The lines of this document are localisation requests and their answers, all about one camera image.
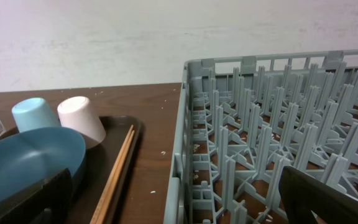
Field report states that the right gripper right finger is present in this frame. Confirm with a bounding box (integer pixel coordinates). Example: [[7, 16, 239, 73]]
[[278, 166, 358, 223]]

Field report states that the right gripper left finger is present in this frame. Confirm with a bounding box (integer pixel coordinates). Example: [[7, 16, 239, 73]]
[[0, 168, 73, 223]]

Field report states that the dark blue plate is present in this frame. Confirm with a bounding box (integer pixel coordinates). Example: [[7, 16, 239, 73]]
[[0, 127, 86, 202]]

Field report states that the grey dishwasher rack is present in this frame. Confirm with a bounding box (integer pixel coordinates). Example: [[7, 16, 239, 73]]
[[163, 49, 358, 223]]

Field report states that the dark brown serving tray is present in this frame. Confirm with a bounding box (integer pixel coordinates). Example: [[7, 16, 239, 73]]
[[0, 115, 142, 224]]

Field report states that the wooden chopstick left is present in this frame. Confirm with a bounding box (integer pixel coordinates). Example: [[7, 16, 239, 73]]
[[89, 124, 134, 224]]

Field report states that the wooden chopstick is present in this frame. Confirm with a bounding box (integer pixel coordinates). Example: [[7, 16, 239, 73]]
[[89, 124, 134, 224], [95, 129, 135, 224]]

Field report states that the wooden chopstick right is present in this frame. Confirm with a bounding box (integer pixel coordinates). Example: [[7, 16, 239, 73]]
[[95, 129, 135, 224]]

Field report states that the light blue cup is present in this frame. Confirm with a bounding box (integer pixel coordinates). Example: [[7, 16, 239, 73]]
[[11, 98, 61, 133]]

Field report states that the white cup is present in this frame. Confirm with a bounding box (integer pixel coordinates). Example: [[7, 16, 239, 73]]
[[57, 96, 106, 149]]

